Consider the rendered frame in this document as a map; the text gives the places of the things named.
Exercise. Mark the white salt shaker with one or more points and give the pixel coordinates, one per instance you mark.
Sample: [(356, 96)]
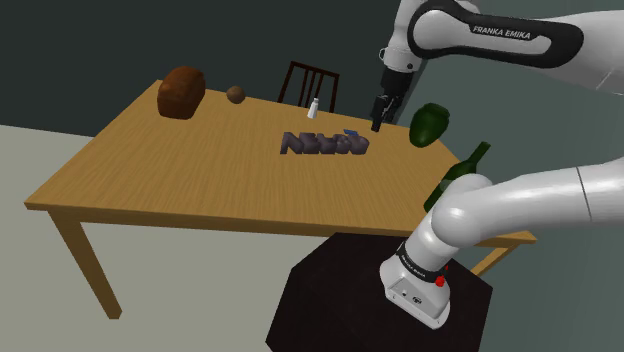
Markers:
[(313, 109)]

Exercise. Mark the brown round potato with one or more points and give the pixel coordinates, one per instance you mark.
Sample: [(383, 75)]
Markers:
[(235, 94)]

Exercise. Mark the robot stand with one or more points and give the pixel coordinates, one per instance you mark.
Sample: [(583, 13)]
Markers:
[(336, 302)]

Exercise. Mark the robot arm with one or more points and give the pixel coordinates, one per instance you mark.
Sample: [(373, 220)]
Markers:
[(507, 200)]

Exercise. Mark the grey purple lumpy object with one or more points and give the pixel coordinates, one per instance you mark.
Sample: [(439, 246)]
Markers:
[(322, 144)]

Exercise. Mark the dark green vase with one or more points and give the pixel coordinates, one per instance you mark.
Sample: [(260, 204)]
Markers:
[(428, 124)]

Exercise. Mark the dark green wine bottle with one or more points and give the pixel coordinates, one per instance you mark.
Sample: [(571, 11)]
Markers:
[(456, 171)]

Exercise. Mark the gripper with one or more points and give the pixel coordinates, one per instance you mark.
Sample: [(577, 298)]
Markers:
[(392, 85)]

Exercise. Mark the brown bread loaf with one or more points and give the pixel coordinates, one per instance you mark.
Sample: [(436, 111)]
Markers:
[(179, 93)]

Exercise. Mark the wooden table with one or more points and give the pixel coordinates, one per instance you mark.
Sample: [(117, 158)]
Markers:
[(195, 170)]

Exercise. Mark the dark wooden chair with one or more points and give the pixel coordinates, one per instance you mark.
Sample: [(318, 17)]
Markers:
[(308, 84)]

